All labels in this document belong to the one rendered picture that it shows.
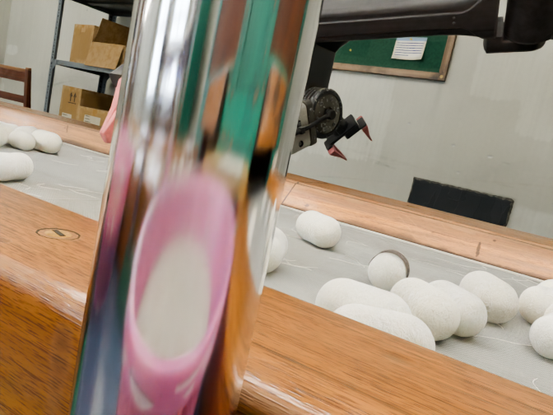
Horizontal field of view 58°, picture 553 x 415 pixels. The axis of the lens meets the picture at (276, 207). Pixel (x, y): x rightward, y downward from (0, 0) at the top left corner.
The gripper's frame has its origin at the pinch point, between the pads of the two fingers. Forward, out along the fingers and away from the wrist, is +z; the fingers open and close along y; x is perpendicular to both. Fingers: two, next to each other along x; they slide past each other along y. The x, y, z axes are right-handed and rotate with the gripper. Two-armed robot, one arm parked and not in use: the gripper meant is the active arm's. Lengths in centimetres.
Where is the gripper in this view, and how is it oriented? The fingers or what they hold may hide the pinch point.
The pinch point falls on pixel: (108, 133)
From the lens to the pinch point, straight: 59.7
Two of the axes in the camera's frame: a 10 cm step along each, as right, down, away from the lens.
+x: 1.7, 7.2, 6.7
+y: 8.5, 2.4, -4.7
